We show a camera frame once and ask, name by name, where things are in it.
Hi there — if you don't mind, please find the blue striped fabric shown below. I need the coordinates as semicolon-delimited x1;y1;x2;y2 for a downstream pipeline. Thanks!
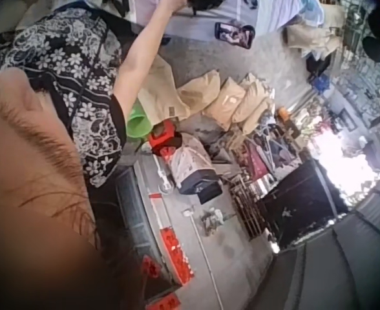
254;0;325;33

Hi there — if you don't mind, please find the red paper strip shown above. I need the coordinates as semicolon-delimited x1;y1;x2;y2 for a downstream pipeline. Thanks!
145;294;182;310

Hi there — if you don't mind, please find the flat tan paper sack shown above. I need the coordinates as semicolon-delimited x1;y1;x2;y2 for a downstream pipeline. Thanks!
137;54;191;121

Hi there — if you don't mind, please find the dark blue box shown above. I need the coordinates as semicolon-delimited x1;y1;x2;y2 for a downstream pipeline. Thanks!
179;172;224;205

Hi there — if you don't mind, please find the heap of household goods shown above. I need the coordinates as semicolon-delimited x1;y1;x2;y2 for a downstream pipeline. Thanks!
240;108;310;183

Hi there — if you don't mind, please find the metal bar gate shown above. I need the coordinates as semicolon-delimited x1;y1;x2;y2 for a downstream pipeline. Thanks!
229;179;277;242

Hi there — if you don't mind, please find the black garment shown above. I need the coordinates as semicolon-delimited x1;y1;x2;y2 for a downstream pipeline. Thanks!
185;0;225;16

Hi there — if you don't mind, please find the tan cloth bag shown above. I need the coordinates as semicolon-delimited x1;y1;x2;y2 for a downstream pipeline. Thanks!
284;22;341;59

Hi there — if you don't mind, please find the black cased smartphone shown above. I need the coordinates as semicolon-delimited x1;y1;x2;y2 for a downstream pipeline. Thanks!
215;21;256;50

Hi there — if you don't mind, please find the black door panel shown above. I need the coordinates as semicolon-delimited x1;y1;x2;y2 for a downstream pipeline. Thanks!
262;160;341;250

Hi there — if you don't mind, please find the white long-handled broom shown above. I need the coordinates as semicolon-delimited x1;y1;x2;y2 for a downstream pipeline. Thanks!
182;209;226;310

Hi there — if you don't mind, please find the red plastic stool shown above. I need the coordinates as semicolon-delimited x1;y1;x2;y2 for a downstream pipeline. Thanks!
149;121;184;160

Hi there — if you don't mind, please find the white plastic bag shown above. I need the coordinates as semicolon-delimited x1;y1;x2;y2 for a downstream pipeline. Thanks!
169;132;214;191

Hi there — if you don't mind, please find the filled tan sack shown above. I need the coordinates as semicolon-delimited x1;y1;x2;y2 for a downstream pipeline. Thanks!
231;72;276;135
176;69;223;114
204;77;246;130

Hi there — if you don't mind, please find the pale lavender cloth sheet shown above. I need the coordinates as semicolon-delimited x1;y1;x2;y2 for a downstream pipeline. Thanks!
134;0;259;43

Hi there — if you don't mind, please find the red paper banner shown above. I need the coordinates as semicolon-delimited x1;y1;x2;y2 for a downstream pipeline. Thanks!
159;227;196;287

